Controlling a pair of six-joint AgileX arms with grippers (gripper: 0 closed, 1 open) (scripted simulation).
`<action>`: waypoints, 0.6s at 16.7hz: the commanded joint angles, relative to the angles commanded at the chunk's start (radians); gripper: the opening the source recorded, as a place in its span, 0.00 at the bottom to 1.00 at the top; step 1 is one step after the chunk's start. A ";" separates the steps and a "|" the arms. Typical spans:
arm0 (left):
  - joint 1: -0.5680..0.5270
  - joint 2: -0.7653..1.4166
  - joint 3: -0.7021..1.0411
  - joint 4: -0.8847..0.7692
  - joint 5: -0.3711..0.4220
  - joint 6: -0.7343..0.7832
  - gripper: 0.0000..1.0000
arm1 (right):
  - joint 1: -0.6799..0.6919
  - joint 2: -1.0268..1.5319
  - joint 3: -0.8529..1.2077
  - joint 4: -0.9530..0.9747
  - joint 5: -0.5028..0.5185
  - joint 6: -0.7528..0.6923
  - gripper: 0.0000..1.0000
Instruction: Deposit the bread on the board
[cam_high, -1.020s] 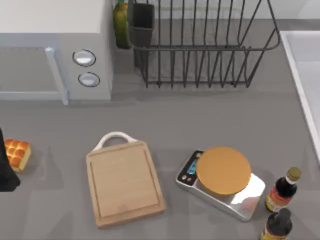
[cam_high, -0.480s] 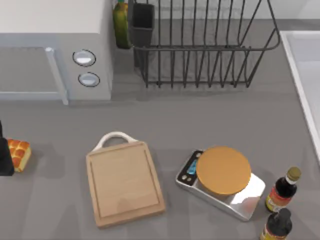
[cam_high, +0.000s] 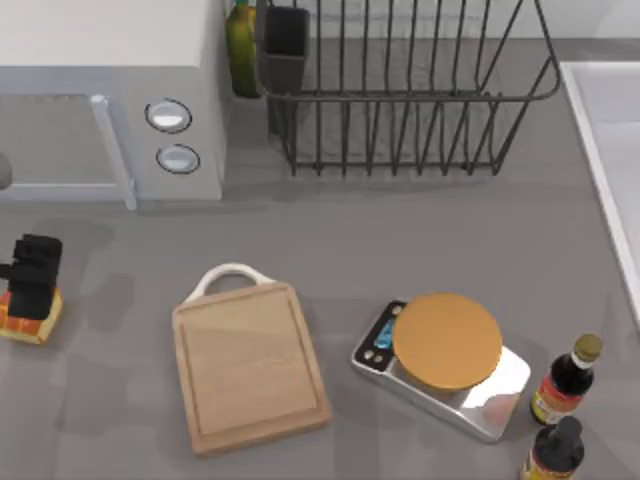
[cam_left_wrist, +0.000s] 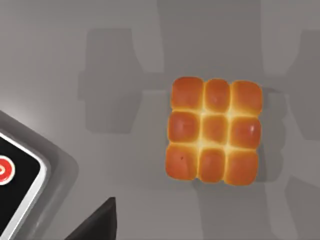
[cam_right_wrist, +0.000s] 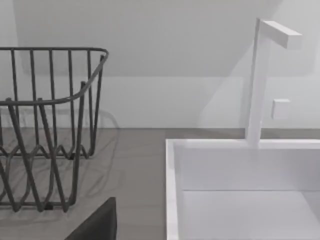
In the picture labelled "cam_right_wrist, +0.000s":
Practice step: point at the tall white tap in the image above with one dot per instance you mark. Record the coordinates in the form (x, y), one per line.
(257, 82)

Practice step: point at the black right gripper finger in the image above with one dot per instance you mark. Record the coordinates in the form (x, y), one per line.
(102, 222)

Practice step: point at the white sink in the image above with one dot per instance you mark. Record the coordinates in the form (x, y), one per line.
(240, 190)

